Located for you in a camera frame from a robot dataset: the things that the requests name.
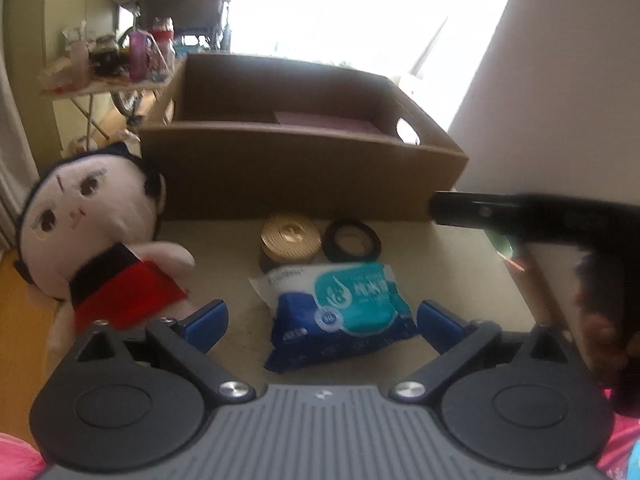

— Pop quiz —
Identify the clear plastic bottle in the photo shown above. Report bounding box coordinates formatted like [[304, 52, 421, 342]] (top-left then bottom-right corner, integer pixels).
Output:
[[70, 40, 92, 87]]

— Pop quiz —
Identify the jar with gold lid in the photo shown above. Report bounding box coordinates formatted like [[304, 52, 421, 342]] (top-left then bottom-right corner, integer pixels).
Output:
[[258, 213, 322, 273]]

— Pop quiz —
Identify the small green object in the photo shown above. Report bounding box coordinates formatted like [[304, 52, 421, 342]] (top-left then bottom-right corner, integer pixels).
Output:
[[492, 232, 526, 272]]

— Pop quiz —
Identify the wooden folding table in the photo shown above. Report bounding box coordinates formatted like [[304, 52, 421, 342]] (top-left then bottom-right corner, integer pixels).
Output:
[[40, 77, 176, 142]]

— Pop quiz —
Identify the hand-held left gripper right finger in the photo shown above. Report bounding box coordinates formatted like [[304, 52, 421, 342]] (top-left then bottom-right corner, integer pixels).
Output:
[[387, 299, 571, 403]]

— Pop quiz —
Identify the red bottle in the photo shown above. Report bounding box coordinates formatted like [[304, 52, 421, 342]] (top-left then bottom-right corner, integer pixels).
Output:
[[151, 17, 176, 81]]

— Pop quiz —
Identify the pink cloth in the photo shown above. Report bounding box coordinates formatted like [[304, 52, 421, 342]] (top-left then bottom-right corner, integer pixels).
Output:
[[0, 432, 47, 480], [600, 410, 640, 480]]

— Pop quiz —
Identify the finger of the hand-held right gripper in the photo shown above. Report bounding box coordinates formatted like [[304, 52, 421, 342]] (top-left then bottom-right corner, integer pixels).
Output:
[[429, 191, 526, 233]]

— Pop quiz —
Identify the pink bottle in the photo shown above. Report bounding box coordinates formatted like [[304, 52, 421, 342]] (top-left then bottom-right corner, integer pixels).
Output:
[[129, 30, 151, 82]]

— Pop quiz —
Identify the black tape roll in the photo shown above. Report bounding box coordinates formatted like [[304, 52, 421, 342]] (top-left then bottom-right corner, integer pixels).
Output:
[[322, 219, 382, 263]]

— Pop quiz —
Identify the blue wet wipes packet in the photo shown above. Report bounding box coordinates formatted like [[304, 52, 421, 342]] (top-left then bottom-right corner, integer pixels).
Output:
[[248, 261, 420, 374]]

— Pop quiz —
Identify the bicycle wheel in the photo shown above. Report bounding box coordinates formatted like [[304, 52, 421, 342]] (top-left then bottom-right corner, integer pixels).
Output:
[[111, 90, 147, 127]]

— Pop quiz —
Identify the person's right hand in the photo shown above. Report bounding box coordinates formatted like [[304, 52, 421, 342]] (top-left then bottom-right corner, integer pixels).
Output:
[[574, 252, 640, 413]]

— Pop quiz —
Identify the plush doll with black hair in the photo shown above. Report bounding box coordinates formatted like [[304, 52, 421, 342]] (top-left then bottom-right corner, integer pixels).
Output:
[[14, 141, 197, 361]]

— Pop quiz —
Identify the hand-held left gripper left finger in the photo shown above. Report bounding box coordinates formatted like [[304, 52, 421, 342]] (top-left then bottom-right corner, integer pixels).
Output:
[[75, 299, 253, 403]]

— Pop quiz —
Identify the dark glass jar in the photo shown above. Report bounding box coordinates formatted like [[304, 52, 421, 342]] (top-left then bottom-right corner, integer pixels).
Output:
[[92, 35, 121, 76]]

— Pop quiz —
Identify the brown cardboard box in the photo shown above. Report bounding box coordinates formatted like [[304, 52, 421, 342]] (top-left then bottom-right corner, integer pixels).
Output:
[[139, 53, 469, 222]]

